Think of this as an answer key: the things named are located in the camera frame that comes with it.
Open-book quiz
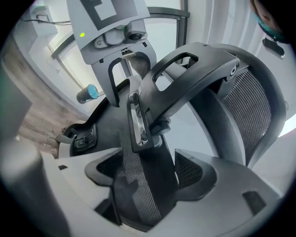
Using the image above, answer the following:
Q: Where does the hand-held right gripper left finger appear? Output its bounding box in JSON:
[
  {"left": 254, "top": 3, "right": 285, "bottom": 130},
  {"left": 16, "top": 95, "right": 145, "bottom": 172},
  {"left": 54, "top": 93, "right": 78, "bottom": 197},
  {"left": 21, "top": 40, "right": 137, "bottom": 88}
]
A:
[{"left": 40, "top": 148, "right": 139, "bottom": 237}]

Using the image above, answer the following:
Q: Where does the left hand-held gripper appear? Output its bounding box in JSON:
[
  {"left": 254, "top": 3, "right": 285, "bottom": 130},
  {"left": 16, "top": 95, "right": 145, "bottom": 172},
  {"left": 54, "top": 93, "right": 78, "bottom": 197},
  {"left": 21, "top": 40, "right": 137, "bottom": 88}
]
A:
[{"left": 67, "top": 0, "right": 158, "bottom": 107}]

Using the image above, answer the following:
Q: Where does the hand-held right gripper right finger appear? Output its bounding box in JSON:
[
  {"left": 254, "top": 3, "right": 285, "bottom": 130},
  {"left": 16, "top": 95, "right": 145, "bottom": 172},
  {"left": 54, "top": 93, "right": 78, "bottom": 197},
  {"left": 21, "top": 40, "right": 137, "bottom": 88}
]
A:
[{"left": 150, "top": 149, "right": 284, "bottom": 237}]

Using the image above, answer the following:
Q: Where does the white desk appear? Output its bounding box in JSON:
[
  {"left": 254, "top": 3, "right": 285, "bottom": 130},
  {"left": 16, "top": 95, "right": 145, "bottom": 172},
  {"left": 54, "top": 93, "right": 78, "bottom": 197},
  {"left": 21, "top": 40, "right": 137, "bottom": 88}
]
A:
[{"left": 12, "top": 4, "right": 74, "bottom": 61}]

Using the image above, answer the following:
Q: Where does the person's face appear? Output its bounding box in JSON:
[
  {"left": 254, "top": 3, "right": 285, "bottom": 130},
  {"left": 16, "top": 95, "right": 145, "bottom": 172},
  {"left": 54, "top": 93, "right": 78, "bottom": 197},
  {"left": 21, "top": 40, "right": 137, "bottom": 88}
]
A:
[{"left": 251, "top": 0, "right": 290, "bottom": 44}]

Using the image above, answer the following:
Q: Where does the black framed window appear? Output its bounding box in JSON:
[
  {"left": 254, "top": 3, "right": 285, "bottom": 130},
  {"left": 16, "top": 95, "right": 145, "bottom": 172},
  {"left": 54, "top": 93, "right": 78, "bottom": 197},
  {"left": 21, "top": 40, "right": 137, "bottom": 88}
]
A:
[{"left": 50, "top": 6, "right": 191, "bottom": 93}]

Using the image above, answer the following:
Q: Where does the black head-worn camera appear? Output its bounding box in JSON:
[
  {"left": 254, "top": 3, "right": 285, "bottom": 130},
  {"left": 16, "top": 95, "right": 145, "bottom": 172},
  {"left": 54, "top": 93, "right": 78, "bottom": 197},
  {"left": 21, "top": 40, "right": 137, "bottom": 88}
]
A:
[{"left": 262, "top": 37, "right": 285, "bottom": 59}]

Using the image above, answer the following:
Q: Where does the black desk cable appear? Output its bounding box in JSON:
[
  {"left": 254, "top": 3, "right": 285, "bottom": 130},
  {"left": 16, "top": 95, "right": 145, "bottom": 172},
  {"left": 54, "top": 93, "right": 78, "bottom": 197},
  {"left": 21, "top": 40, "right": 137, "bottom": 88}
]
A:
[{"left": 23, "top": 18, "right": 71, "bottom": 25}]

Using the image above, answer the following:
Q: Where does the black office chair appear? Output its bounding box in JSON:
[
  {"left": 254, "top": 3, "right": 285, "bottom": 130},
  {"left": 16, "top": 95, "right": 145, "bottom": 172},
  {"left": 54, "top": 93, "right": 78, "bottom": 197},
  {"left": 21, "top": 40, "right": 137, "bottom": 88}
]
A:
[{"left": 56, "top": 41, "right": 290, "bottom": 235}]

